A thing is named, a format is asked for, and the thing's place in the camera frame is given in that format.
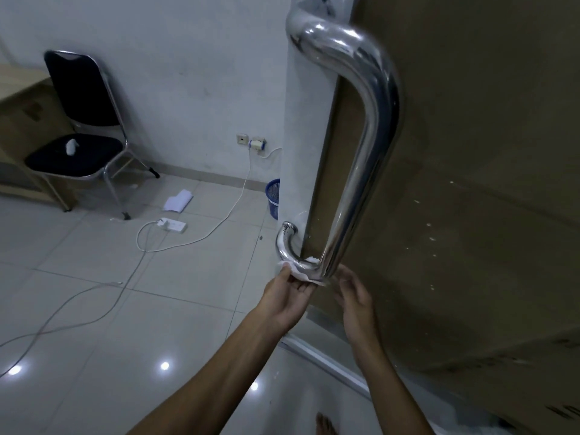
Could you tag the person's left hand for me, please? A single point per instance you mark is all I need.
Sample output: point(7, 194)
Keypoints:
point(283, 308)

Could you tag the person's right hand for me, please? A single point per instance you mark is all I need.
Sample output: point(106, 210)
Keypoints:
point(358, 312)

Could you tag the person's left thumb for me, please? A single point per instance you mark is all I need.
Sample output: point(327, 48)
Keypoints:
point(285, 277)

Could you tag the person's right fingers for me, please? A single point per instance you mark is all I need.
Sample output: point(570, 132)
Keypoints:
point(348, 279)

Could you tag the white tissue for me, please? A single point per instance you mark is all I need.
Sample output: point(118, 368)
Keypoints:
point(71, 147)
point(301, 269)

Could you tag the person's left forearm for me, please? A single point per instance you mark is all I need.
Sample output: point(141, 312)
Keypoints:
point(217, 380)

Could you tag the person's right forearm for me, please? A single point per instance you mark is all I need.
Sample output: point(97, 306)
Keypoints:
point(389, 394)

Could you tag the blue plastic waste basket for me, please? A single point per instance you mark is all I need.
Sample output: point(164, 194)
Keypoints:
point(273, 199)

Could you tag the white power strip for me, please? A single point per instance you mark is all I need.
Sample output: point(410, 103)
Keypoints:
point(172, 225)

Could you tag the white folded paper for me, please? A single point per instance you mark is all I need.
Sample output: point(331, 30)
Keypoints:
point(178, 200)

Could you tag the white plug adapter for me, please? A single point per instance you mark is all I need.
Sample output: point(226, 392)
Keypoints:
point(257, 144)

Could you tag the glass door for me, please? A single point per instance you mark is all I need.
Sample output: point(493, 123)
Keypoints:
point(304, 131)

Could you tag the person's bare foot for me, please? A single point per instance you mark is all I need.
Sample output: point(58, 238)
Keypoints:
point(325, 425)

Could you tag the crumpled white tissue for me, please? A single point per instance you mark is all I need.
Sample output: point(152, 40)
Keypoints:
point(71, 147)

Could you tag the black padded metal chair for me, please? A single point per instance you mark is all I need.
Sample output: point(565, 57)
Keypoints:
point(81, 90)

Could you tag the light wooden desk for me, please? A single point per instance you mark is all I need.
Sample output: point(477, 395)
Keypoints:
point(27, 117)

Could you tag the white wall socket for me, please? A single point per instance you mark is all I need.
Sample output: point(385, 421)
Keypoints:
point(243, 139)

